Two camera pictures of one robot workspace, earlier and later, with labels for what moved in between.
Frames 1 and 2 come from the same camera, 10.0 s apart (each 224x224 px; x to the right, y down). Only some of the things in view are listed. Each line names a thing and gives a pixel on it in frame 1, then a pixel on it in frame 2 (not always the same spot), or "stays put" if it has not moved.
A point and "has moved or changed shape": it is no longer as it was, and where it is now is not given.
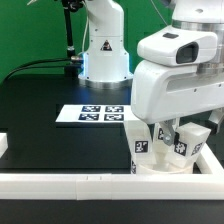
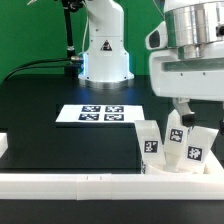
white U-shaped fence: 205,183 stays put
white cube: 159,145 to 175,141
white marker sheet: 86,113 stays put
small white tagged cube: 188,142 to 199,143
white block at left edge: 3,143 stays put
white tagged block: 140,142 has moved or changed shape
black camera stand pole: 74,69 stays put
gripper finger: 216,116 to 222,127
